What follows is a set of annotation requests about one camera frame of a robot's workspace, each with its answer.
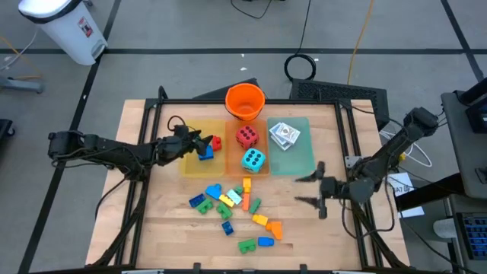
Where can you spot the white printed paper sheet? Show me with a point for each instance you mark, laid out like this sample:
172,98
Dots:
403,186

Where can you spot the black perforated computer case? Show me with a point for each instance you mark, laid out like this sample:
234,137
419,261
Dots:
338,93

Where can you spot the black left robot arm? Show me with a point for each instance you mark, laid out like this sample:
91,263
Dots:
114,150

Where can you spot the orange toy brick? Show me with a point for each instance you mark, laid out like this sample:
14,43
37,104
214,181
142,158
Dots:
246,201
275,230

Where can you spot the grey metal stand base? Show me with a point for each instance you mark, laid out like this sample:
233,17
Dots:
23,85

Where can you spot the grey equipment cart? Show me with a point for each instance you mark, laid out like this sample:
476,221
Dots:
462,152

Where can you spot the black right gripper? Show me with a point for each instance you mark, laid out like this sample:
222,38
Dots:
333,189

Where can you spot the teal translucent plastic bin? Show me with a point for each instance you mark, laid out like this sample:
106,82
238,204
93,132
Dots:
296,160

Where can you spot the red foam die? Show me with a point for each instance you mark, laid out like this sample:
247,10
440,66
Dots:
247,137

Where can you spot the gold emblem card deck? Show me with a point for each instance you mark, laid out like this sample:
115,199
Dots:
286,132

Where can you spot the blue patterned card deck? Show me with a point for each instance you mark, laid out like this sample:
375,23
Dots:
281,146

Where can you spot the small dark green toy brick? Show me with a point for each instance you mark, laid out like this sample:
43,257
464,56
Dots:
238,189

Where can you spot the yellow toy brick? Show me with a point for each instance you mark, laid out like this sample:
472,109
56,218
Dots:
260,219
247,184
226,200

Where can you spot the red toy brick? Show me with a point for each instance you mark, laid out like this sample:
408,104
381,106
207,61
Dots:
217,143

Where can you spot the white pedal trash bin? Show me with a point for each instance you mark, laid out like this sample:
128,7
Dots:
64,30

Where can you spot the black keyboard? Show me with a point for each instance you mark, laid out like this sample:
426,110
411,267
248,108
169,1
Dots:
475,236

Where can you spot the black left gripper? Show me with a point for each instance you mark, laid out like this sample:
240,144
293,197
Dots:
175,146

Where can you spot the orange pumpkin face bucket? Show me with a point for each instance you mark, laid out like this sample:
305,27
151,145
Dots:
245,100

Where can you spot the black desk edge bar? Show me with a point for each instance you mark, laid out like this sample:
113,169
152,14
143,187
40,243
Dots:
433,192

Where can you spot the teal foam die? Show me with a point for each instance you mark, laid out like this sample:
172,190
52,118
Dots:
253,160

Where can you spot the black aluminium table frame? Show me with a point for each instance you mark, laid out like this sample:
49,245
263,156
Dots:
182,101

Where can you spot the grey cylinder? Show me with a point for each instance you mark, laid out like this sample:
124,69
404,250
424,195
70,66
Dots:
444,228

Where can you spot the yellow translucent plastic bin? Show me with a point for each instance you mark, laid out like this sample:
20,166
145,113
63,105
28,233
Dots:
194,167

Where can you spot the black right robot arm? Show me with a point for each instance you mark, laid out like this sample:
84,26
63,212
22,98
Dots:
392,146

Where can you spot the black camera clamp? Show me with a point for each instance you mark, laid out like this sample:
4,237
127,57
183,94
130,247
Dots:
303,269
196,268

